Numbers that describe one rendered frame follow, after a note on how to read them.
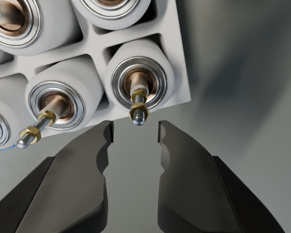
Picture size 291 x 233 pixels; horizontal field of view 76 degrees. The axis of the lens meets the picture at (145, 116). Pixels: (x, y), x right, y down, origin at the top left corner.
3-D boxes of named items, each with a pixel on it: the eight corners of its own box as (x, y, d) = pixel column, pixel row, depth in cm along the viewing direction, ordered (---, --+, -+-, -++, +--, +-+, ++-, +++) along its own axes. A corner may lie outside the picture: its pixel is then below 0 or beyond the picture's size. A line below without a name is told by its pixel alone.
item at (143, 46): (161, 79, 43) (173, 115, 27) (119, 81, 43) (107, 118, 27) (161, 34, 39) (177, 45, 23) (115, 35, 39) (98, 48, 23)
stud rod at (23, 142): (57, 114, 25) (27, 149, 18) (50, 113, 25) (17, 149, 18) (57, 107, 25) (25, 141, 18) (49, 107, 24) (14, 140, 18)
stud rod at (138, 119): (136, 86, 22) (135, 114, 16) (144, 88, 23) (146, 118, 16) (134, 93, 23) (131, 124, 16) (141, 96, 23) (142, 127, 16)
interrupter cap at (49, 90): (87, 130, 28) (86, 132, 28) (35, 127, 28) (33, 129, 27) (83, 81, 25) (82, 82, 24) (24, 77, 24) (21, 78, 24)
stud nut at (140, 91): (135, 85, 21) (135, 88, 20) (149, 91, 21) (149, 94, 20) (129, 101, 22) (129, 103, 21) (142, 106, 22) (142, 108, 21)
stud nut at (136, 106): (134, 98, 17) (134, 102, 17) (151, 105, 18) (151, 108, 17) (127, 115, 18) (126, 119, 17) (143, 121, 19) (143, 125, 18)
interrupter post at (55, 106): (68, 113, 27) (59, 125, 24) (51, 112, 27) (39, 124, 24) (66, 98, 26) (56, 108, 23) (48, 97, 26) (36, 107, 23)
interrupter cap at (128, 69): (166, 108, 27) (167, 111, 26) (114, 110, 27) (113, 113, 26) (168, 54, 23) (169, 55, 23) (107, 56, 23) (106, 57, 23)
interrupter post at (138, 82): (148, 92, 26) (149, 101, 23) (130, 93, 26) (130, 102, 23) (148, 75, 25) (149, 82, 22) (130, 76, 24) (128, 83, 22)
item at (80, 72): (110, 94, 44) (93, 137, 28) (69, 91, 44) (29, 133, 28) (110, 52, 40) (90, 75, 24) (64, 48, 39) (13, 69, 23)
